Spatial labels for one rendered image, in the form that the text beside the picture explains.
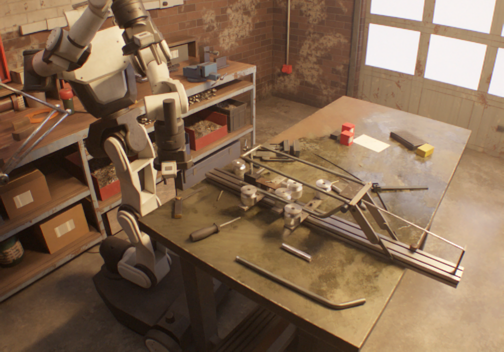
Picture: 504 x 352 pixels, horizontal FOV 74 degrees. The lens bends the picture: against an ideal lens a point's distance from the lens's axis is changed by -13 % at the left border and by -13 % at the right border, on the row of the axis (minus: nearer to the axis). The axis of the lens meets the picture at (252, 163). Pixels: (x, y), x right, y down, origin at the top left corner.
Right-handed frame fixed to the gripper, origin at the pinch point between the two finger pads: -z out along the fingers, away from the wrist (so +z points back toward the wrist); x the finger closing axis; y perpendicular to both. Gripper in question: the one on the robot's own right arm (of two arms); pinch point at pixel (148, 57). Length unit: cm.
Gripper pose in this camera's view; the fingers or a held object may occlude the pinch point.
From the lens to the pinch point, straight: 109.7
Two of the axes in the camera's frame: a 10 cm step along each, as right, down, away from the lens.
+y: -4.9, -0.3, 8.7
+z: -3.8, -8.9, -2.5
